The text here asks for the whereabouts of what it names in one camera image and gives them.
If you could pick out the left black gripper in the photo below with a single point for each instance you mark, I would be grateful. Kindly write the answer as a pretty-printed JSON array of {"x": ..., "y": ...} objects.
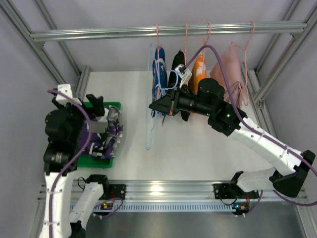
[{"x": 80, "y": 109}]

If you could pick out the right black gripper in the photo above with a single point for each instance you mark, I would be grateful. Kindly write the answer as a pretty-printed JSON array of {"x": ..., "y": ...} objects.
[{"x": 174, "y": 103}]

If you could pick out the light blue hanger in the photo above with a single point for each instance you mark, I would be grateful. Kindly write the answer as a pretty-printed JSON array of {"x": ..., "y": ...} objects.
[{"x": 151, "y": 116}]

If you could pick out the purple camouflage trousers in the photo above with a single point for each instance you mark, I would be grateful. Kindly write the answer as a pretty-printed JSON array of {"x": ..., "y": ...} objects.
[{"x": 103, "y": 145}]

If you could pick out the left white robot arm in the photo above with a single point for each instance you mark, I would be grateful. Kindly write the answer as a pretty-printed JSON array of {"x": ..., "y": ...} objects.
[{"x": 63, "y": 128}]

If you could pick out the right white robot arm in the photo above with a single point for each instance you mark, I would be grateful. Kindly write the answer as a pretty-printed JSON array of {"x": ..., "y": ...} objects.
[{"x": 290, "y": 167}]

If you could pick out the blue patterned trousers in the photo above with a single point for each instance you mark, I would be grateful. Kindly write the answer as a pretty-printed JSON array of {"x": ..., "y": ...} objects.
[{"x": 163, "y": 75}]

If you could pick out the orange white trousers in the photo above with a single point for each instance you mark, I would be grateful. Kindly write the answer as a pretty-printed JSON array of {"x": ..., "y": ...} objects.
[{"x": 198, "y": 72}]

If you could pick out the pink trousers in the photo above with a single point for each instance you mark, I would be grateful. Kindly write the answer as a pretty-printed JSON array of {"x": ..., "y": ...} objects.
[{"x": 231, "y": 63}]

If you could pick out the green plastic bin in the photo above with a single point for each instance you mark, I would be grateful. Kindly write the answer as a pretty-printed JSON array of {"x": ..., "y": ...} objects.
[{"x": 87, "y": 162}]

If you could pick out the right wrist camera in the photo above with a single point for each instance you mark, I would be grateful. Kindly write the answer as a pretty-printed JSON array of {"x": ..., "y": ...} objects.
[{"x": 184, "y": 73}]

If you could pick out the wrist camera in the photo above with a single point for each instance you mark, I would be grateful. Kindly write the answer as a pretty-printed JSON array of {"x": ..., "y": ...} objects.
[
  {"x": 65, "y": 89},
  {"x": 184, "y": 73}
]

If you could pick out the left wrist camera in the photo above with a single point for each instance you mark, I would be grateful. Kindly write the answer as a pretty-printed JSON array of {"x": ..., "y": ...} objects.
[{"x": 65, "y": 89}]

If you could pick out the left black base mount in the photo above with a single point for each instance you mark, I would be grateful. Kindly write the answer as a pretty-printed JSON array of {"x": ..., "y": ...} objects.
[{"x": 114, "y": 191}]

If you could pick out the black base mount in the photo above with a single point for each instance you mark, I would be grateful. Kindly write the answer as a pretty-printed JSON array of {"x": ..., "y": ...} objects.
[
  {"x": 114, "y": 191},
  {"x": 228, "y": 193}
]

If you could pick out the front aluminium rail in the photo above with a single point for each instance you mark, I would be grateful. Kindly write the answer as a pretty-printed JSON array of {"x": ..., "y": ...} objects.
[{"x": 173, "y": 191}]

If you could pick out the aluminium hanging rail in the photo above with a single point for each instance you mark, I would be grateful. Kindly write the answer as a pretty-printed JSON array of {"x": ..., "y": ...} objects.
[{"x": 169, "y": 31}]

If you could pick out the slotted cable duct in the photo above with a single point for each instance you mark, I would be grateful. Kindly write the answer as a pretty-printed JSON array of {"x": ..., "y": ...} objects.
[{"x": 165, "y": 207}]

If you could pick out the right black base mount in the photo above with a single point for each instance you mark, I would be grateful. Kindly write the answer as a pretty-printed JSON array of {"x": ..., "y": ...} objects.
[{"x": 228, "y": 193}]

